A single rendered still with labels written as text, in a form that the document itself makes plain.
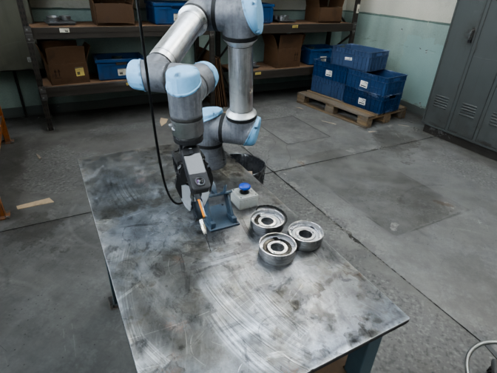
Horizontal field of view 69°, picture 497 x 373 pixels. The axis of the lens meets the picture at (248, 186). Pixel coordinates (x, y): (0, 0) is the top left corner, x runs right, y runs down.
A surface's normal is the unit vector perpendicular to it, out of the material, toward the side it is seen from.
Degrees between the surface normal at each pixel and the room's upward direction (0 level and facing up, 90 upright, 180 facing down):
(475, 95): 90
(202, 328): 0
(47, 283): 0
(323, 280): 0
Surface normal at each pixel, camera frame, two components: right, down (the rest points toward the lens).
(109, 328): 0.04, -0.87
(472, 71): -0.88, 0.20
